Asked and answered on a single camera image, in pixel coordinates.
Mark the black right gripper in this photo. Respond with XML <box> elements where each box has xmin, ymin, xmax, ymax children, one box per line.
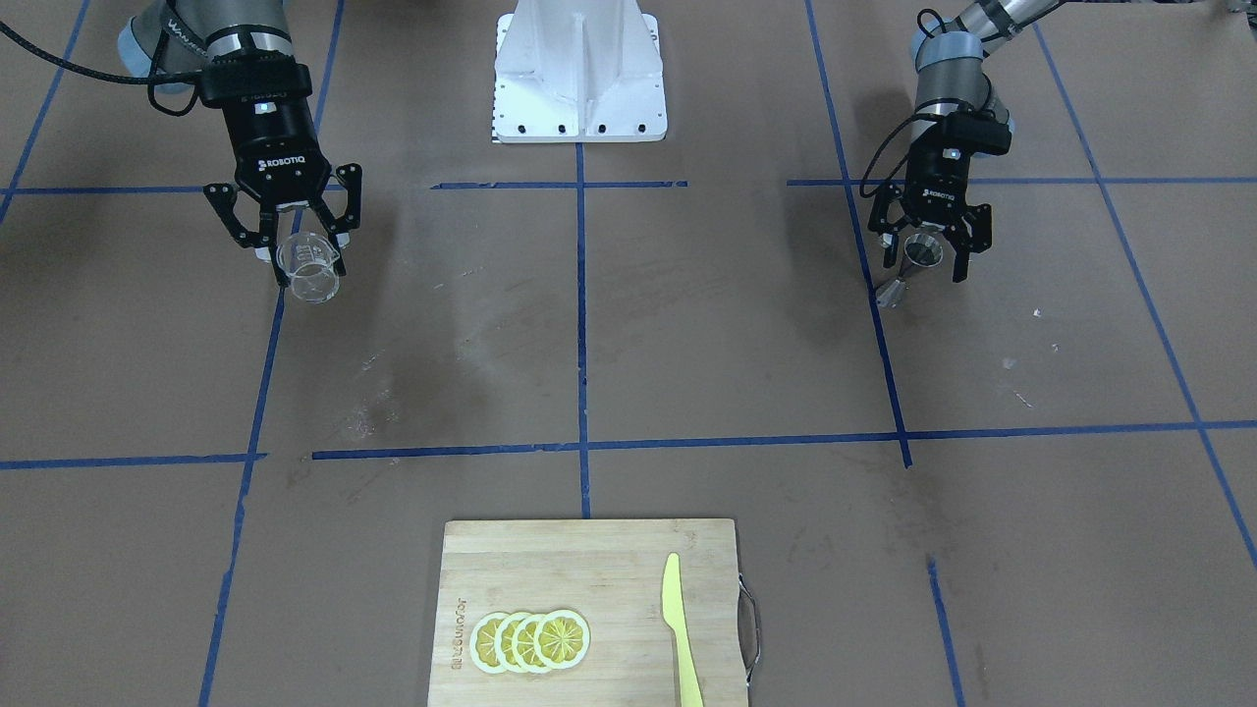
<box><xmin>202</xmin><ymin>98</ymin><xmax>363</xmax><ymax>287</ymax></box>

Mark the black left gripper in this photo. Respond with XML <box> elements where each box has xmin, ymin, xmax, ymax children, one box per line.
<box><xmin>869</xmin><ymin>133</ymin><xmax>994</xmax><ymax>283</ymax></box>

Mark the steel double jigger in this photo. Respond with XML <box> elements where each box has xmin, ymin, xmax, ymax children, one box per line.
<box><xmin>875</xmin><ymin>230</ymin><xmax>944</xmax><ymax>308</ymax></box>

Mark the clear glass measuring cup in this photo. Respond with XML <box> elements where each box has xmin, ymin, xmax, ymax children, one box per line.
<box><xmin>277</xmin><ymin>231</ymin><xmax>341</xmax><ymax>304</ymax></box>

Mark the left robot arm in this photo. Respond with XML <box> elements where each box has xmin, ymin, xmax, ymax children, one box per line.
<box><xmin>860</xmin><ymin>1</ymin><xmax>1061</xmax><ymax>283</ymax></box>

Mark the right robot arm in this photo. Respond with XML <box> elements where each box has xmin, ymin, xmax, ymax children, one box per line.
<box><xmin>3</xmin><ymin>1</ymin><xmax>362</xmax><ymax>291</ymax></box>

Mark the yellow plastic knife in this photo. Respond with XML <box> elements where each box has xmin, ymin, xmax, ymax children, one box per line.
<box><xmin>661</xmin><ymin>552</ymin><xmax>704</xmax><ymax>706</ymax></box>

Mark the bamboo cutting board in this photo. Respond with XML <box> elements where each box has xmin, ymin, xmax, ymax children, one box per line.
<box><xmin>426</xmin><ymin>518</ymin><xmax>749</xmax><ymax>706</ymax></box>

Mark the lemon slice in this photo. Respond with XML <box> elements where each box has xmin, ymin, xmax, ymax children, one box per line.
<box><xmin>470</xmin><ymin>611</ymin><xmax>509</xmax><ymax>676</ymax></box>
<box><xmin>493</xmin><ymin>611</ymin><xmax>530</xmax><ymax>673</ymax></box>
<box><xmin>509</xmin><ymin>614</ymin><xmax>551</xmax><ymax>676</ymax></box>
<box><xmin>533</xmin><ymin>609</ymin><xmax>591</xmax><ymax>671</ymax></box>

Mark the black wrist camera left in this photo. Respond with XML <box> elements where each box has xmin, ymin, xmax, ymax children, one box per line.
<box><xmin>938</xmin><ymin>111</ymin><xmax>1011</xmax><ymax>156</ymax></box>

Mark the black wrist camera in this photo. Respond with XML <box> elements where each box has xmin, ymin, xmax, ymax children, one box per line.
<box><xmin>199</xmin><ymin>54</ymin><xmax>310</xmax><ymax>109</ymax></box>
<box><xmin>938</xmin><ymin>111</ymin><xmax>1011</xmax><ymax>156</ymax></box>

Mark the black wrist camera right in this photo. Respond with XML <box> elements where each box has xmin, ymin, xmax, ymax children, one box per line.
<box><xmin>199</xmin><ymin>54</ymin><xmax>310</xmax><ymax>109</ymax></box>

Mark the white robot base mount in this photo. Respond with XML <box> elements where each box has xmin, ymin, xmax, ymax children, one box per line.
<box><xmin>491</xmin><ymin>1</ymin><xmax>669</xmax><ymax>143</ymax></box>

